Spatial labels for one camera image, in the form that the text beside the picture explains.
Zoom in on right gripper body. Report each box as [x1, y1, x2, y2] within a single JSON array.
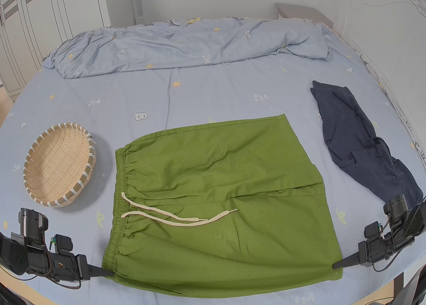
[[358, 237, 400, 267]]

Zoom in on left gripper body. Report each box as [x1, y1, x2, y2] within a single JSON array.
[[47, 252, 91, 283]]

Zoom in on green shorts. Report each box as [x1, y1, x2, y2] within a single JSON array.
[[101, 113, 343, 299]]

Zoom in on round woven basket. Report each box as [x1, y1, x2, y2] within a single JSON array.
[[23, 122, 97, 210]]

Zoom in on dark blue garment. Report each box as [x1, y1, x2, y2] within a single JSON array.
[[310, 80, 424, 210]]

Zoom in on bed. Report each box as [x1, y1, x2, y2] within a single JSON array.
[[0, 0, 426, 305]]

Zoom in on grey bedside table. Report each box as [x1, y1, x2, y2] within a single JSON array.
[[275, 2, 334, 29]]

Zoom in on pale blue quilt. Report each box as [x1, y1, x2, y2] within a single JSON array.
[[42, 16, 333, 80]]

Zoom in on black cable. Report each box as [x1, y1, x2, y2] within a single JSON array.
[[0, 262, 39, 281], [50, 275, 82, 290], [372, 256, 398, 273]]

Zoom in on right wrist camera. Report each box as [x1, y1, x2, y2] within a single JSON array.
[[364, 221, 382, 240]]

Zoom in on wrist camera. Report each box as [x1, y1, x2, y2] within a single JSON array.
[[51, 235, 74, 255], [364, 221, 382, 240]]

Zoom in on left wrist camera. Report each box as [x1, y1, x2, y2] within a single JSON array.
[[51, 235, 74, 255]]

